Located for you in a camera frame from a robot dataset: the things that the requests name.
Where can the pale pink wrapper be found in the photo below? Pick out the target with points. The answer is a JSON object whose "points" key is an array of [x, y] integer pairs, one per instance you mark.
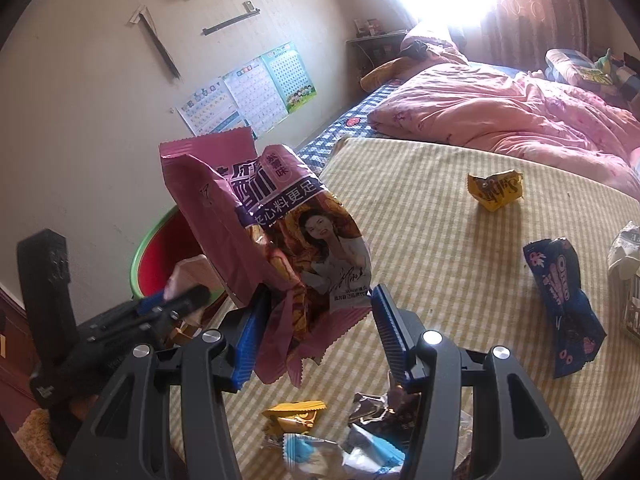
{"points": [[190, 272]]}

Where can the blue checked bed sheet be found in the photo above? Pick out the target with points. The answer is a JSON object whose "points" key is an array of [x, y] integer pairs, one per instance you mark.
{"points": [[351, 124]]}

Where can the dark wooden nightstand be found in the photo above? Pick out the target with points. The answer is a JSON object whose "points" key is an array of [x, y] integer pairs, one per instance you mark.
{"points": [[375, 57]]}

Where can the yellow chocolate snack wrapper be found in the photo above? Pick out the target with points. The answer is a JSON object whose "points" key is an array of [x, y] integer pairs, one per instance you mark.
{"points": [[291, 418]]}

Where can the blue oreo wrapper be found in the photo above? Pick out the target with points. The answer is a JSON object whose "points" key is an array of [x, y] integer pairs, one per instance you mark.
{"points": [[578, 333]]}

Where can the pink patterned curtain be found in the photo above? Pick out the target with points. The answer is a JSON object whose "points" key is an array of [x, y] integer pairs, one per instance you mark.
{"points": [[519, 33]]}

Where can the yellow checked mattress pad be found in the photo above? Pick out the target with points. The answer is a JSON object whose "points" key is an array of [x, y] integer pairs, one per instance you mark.
{"points": [[461, 268]]}

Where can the small yellow wrapper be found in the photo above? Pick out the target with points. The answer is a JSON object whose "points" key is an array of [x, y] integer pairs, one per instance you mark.
{"points": [[496, 191]]}

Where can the grey tissue pack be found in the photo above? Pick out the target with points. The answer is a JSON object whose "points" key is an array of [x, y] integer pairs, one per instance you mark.
{"points": [[623, 268]]}

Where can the pink quilt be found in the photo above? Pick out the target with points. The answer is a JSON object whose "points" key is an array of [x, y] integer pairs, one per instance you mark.
{"points": [[524, 117]]}

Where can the pink purple biscuit bag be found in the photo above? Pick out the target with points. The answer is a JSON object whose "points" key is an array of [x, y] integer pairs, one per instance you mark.
{"points": [[264, 217]]}

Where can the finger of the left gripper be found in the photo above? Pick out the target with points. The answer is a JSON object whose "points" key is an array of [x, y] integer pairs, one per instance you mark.
{"points": [[150, 318]]}

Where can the folded blue clothes pile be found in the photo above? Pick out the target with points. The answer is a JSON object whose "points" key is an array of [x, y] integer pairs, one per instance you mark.
{"points": [[615, 80]]}

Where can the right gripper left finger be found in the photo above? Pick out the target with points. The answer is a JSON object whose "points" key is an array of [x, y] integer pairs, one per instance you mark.
{"points": [[161, 415]]}

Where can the wall posters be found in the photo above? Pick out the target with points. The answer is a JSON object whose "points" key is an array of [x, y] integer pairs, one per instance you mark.
{"points": [[258, 95]]}

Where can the blue white wrapper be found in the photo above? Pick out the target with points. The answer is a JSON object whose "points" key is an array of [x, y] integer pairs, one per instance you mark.
{"points": [[365, 456]]}

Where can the black wall shelf rail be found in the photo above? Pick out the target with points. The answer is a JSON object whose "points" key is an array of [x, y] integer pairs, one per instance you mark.
{"points": [[249, 12]]}

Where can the red bin with green rim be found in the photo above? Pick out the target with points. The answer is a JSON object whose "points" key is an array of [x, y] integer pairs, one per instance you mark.
{"points": [[169, 242]]}

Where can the dark brown foil wrapper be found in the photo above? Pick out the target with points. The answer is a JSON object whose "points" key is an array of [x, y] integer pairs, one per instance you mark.
{"points": [[391, 416]]}

